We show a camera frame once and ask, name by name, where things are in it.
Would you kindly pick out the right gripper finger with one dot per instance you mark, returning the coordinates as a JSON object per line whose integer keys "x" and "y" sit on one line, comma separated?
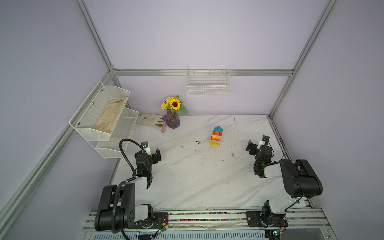
{"x": 252, "y": 148}
{"x": 268, "y": 150}

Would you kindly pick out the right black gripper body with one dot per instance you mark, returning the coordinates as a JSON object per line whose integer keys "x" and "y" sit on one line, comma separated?
{"x": 258, "y": 161}

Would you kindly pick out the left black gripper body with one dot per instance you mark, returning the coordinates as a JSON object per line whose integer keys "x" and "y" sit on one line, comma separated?
{"x": 149, "y": 167}

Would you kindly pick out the teal triangular wood block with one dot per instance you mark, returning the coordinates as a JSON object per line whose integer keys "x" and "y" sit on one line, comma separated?
{"x": 218, "y": 129}

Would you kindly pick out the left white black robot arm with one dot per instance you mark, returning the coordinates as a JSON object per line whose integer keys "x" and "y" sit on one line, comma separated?
{"x": 118, "y": 209}

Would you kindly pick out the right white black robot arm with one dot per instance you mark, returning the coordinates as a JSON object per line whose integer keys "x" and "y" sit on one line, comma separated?
{"x": 299, "y": 180}

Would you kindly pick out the pink tube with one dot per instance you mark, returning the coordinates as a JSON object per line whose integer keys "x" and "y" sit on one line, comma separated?
{"x": 164, "y": 127}

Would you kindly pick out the white cloth on table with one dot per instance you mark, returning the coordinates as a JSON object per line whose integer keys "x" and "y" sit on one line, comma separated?
{"x": 151, "y": 120}

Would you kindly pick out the dark purple glass vase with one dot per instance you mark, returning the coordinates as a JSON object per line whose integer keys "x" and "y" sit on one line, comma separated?
{"x": 173, "y": 120}

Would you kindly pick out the white lower mesh shelf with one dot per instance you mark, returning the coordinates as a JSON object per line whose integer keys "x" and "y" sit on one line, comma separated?
{"x": 123, "y": 130}

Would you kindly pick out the white mesh shelf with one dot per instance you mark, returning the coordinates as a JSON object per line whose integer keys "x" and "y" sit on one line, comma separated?
{"x": 123, "y": 130}
{"x": 85, "y": 118}

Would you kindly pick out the sunflower bouquet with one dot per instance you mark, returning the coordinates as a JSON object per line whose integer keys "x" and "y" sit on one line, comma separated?
{"x": 175, "y": 106}

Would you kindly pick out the beige cloth in shelf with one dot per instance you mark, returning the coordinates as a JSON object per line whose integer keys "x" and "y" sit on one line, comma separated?
{"x": 110, "y": 114}

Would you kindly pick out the white upper mesh shelf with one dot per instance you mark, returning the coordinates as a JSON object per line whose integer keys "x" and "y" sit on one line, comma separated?
{"x": 85, "y": 118}

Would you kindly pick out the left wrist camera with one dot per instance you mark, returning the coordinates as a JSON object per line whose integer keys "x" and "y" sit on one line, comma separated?
{"x": 146, "y": 147}

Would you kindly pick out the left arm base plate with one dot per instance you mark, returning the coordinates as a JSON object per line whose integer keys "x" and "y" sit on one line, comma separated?
{"x": 156, "y": 221}

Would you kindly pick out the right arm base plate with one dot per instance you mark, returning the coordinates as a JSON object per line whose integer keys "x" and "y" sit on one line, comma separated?
{"x": 265, "y": 220}

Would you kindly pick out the aluminium front rail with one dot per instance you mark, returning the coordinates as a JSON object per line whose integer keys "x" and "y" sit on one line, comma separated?
{"x": 303, "y": 224}

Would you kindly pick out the white wire wall basket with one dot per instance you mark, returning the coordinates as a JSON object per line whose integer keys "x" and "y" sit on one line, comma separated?
{"x": 208, "y": 81}

